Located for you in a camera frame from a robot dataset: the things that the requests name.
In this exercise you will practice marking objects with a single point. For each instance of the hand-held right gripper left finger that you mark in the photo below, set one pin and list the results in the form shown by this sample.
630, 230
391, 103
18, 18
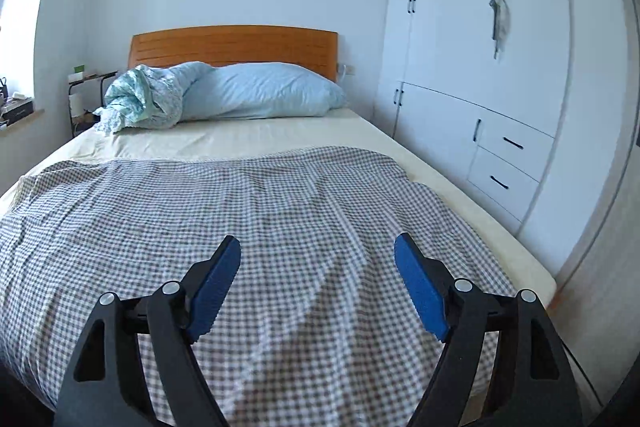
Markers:
215, 292

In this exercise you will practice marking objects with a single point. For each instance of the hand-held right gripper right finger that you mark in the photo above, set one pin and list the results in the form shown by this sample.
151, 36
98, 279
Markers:
422, 292

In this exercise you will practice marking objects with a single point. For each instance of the brown checked blanket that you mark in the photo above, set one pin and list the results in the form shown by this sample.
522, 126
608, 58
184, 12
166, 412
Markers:
300, 217

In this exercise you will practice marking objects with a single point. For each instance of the white wardrobe drawer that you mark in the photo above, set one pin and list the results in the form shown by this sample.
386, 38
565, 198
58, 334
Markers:
520, 137
505, 187

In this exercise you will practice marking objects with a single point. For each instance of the cream bed sheet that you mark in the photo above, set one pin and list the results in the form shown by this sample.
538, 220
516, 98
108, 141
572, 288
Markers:
250, 137

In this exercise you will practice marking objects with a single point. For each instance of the light blue pillow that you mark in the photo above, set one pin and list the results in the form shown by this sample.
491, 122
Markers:
265, 92

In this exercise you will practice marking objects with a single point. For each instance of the crumpled floral quilt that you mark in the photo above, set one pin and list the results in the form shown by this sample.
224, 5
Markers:
140, 99

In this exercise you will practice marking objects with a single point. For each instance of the white wardrobe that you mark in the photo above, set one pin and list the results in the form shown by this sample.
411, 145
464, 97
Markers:
450, 32

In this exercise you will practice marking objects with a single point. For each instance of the flat black box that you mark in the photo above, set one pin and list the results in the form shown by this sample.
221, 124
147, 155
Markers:
17, 109

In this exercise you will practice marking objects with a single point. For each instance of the grey hanging cloth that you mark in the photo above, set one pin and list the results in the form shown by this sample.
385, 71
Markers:
500, 19

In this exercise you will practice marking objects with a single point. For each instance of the white wall socket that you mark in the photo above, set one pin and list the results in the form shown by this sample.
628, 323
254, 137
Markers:
348, 69

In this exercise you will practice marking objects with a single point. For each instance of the wooden bed frame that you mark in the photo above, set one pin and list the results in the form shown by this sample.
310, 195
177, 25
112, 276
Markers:
235, 47

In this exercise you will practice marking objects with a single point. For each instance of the black frame side table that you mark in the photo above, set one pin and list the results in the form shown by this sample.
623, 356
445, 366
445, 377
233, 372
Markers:
87, 79

